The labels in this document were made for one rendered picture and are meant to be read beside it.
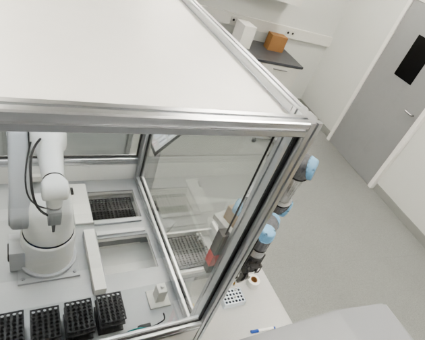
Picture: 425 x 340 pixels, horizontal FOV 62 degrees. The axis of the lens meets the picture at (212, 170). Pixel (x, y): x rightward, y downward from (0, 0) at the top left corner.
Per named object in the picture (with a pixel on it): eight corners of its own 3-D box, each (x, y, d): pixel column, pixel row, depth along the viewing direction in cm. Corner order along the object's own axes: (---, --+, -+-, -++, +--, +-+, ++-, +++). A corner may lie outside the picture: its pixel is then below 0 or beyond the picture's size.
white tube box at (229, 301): (237, 290, 190) (239, 286, 188) (243, 305, 184) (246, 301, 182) (216, 294, 184) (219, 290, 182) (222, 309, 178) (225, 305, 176)
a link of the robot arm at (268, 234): (279, 228, 152) (274, 239, 145) (269, 244, 158) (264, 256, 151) (263, 218, 153) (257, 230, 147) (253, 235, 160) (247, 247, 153)
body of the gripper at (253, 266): (258, 274, 165) (268, 258, 158) (242, 276, 161) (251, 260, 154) (251, 260, 170) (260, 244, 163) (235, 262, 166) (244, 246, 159)
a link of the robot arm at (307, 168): (268, 195, 224) (297, 142, 179) (289, 208, 221) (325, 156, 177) (260, 210, 217) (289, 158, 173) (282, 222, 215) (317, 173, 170)
